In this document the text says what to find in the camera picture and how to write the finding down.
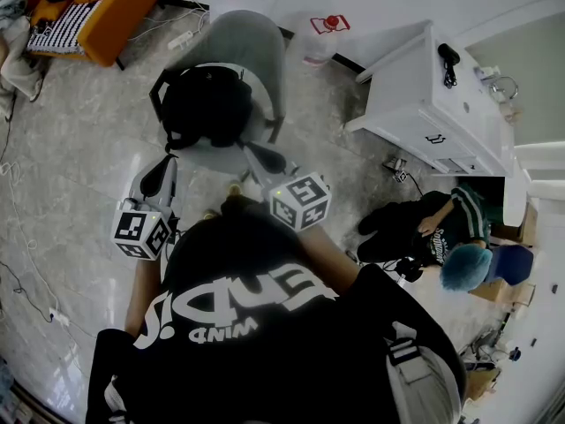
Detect chrome faucet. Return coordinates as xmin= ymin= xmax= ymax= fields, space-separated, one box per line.
xmin=487 ymin=75 xmax=520 ymax=101

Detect white power adapter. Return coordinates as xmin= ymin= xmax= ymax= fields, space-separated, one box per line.
xmin=48 ymin=307 xmax=72 ymax=329

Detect grey shoulder bag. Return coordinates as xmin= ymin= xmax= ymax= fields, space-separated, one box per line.
xmin=386 ymin=322 xmax=464 ymax=424

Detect water jug with red cap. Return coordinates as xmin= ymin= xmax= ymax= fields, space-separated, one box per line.
xmin=301 ymin=13 xmax=352 ymax=68

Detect white power strip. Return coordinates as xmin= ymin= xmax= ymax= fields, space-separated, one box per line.
xmin=167 ymin=30 xmax=195 ymax=51

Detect orange sofa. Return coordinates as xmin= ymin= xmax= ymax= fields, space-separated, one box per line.
xmin=19 ymin=0 xmax=164 ymax=71

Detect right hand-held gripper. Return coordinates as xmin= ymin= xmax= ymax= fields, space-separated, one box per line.
xmin=240 ymin=141 xmax=332 ymax=233

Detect person's black printed shirt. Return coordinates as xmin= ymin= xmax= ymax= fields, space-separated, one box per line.
xmin=86 ymin=209 xmax=467 ymax=424

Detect black corded device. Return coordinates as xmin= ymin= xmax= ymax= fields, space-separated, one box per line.
xmin=436 ymin=42 xmax=462 ymax=90

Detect white cables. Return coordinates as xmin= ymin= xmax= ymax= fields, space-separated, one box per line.
xmin=127 ymin=0 xmax=211 ymax=48

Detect person's right forearm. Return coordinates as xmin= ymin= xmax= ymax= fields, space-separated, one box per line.
xmin=299 ymin=225 xmax=361 ymax=289

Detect white cabinet desk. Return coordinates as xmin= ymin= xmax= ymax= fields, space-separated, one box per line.
xmin=343 ymin=19 xmax=517 ymax=178

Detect grey chair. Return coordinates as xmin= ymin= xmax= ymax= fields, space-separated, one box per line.
xmin=162 ymin=10 xmax=287 ymax=185

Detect black and white striped blanket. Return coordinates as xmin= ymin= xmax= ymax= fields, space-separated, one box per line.
xmin=26 ymin=0 xmax=103 ymax=57

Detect small grey gadget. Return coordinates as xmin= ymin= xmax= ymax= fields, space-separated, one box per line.
xmin=382 ymin=157 xmax=410 ymax=184

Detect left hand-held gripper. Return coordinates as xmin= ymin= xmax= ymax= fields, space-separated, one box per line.
xmin=109 ymin=154 xmax=181 ymax=262

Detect person's left forearm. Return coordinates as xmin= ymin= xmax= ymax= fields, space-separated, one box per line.
xmin=124 ymin=252 xmax=167 ymax=339

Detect cardboard box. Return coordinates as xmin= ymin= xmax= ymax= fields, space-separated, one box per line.
xmin=470 ymin=278 xmax=538 ymax=308
xmin=463 ymin=367 xmax=502 ymax=404

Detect white floor cable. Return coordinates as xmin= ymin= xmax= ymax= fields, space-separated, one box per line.
xmin=0 ymin=161 xmax=89 ymax=370

